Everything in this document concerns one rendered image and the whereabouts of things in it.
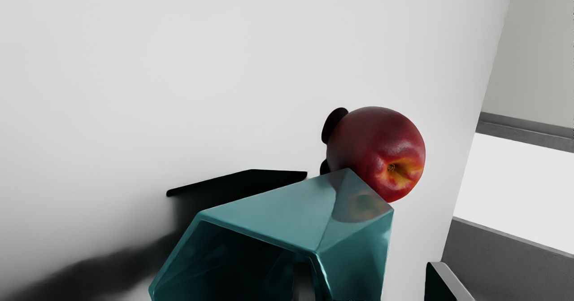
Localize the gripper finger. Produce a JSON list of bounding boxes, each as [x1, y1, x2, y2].
[[424, 261, 475, 301]]

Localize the red apple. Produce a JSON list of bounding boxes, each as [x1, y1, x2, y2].
[[326, 106, 426, 203]]

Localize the teal faceted mug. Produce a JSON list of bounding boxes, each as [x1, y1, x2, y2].
[[149, 168, 395, 301]]

